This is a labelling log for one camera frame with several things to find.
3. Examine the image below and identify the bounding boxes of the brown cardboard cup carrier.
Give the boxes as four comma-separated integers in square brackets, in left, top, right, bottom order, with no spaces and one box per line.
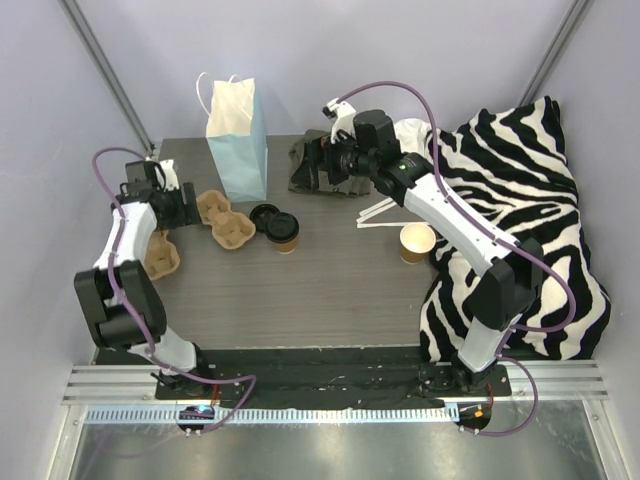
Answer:
[196,190,256,250]

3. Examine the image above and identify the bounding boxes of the light blue paper bag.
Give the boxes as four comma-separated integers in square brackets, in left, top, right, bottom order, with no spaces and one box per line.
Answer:
[195,72,268,202]

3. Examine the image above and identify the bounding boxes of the brown paper coffee cup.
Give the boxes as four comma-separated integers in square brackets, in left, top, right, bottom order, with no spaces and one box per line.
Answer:
[271,235,299,254]

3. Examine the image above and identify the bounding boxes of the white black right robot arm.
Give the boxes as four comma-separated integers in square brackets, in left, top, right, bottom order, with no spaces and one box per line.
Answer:
[308,102,543,395]

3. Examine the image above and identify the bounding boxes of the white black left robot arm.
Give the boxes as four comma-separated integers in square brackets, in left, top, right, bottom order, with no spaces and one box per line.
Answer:
[74,160,213,399]

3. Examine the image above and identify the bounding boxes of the olive green folded cloth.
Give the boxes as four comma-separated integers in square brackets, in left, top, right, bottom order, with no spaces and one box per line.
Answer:
[288,129,372,197]

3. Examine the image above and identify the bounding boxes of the white paper straws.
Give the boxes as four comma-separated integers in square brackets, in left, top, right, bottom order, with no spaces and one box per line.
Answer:
[356,198,426,229]

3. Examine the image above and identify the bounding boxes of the white bucket hat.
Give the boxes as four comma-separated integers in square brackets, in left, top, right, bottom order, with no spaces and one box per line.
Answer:
[394,118,432,158]

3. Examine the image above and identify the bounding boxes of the zebra striped blanket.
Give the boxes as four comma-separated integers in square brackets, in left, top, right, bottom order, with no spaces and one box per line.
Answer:
[428,96,611,360]

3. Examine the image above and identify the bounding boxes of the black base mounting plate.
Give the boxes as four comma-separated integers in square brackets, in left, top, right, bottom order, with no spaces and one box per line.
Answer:
[152,347,514,407]

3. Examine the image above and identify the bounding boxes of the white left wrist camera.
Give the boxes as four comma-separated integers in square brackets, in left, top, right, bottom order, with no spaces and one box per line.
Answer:
[151,159,180,192]

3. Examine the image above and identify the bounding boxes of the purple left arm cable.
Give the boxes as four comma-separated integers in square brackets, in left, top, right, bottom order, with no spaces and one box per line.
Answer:
[92,146,259,432]

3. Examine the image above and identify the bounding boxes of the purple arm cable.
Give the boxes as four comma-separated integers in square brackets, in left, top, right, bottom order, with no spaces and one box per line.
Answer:
[92,146,259,432]
[324,80,577,437]

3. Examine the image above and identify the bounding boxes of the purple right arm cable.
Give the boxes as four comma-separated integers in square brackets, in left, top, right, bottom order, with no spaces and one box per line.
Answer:
[324,80,577,437]

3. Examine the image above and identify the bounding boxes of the white slotted cable duct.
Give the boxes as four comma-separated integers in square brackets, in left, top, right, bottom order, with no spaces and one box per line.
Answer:
[84,404,459,426]

